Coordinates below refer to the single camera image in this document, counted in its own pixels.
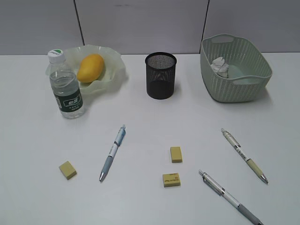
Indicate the yellow eraser far left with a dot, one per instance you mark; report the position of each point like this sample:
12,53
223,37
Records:
67,170

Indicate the green woven plastic basket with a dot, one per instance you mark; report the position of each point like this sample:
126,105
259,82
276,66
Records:
248,72

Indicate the yellow eraser centre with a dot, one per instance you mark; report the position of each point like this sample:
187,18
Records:
176,155

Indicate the pale green wavy glass plate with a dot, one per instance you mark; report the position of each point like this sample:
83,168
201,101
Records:
113,64

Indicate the black mesh pen holder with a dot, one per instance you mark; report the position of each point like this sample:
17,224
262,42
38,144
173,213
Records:
160,74

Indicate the clear water bottle green label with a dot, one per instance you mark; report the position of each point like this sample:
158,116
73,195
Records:
64,85

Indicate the yellow mango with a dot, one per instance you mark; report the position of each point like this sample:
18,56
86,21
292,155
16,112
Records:
90,68

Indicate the beige white ballpoint pen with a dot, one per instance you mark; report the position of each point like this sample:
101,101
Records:
259,173

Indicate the blue white ballpoint pen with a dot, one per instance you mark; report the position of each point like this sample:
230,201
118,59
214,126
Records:
109,160

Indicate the white waste paper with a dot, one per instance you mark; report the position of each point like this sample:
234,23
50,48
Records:
220,67

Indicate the yellow eraser with red print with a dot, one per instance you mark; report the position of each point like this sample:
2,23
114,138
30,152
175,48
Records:
171,180

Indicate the grey white mechanical pen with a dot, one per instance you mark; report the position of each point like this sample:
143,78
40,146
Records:
210,182

